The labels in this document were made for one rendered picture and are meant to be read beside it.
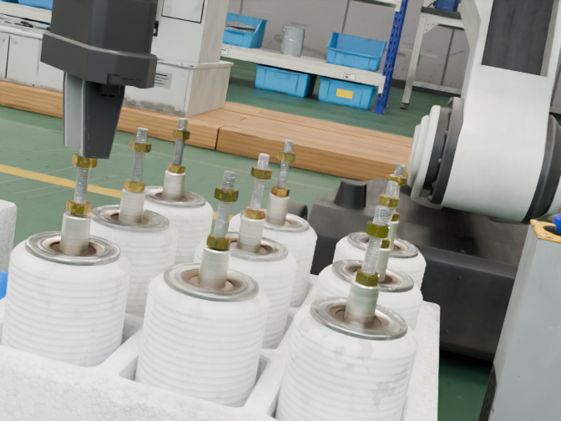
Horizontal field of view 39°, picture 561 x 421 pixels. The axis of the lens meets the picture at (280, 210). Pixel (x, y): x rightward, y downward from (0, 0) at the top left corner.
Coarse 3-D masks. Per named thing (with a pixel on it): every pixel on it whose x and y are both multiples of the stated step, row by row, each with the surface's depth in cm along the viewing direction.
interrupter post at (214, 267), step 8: (208, 248) 60; (208, 256) 60; (216, 256) 60; (224, 256) 60; (200, 264) 61; (208, 264) 60; (216, 264) 60; (224, 264) 60; (200, 272) 61; (208, 272) 60; (216, 272) 60; (224, 272) 61; (200, 280) 61; (208, 280) 60; (216, 280) 60; (224, 280) 61; (216, 288) 61
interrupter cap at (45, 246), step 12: (36, 240) 63; (48, 240) 64; (96, 240) 66; (108, 240) 66; (36, 252) 60; (48, 252) 61; (60, 252) 62; (96, 252) 63; (108, 252) 63; (120, 252) 64; (72, 264) 60; (84, 264) 60; (96, 264) 61
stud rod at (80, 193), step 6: (78, 168) 61; (84, 168) 61; (78, 174) 61; (84, 174) 62; (78, 180) 62; (84, 180) 62; (78, 186) 62; (84, 186) 62; (78, 192) 62; (84, 192) 62; (78, 198) 62; (84, 198) 62
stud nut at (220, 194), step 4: (216, 188) 59; (220, 188) 59; (216, 192) 59; (220, 192) 59; (224, 192) 59; (228, 192) 59; (232, 192) 59; (236, 192) 59; (216, 196) 59; (220, 196) 59; (224, 196) 59; (228, 196) 59; (232, 196) 59; (236, 196) 59; (224, 200) 59; (228, 200) 59; (232, 200) 59
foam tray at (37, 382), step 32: (0, 320) 65; (128, 320) 69; (288, 320) 79; (0, 352) 59; (128, 352) 63; (0, 384) 58; (32, 384) 58; (64, 384) 57; (96, 384) 57; (128, 384) 58; (256, 384) 62; (416, 384) 67; (0, 416) 59; (32, 416) 58; (64, 416) 58; (96, 416) 57; (128, 416) 56; (160, 416) 56; (192, 416) 56; (224, 416) 56; (256, 416) 57; (416, 416) 61
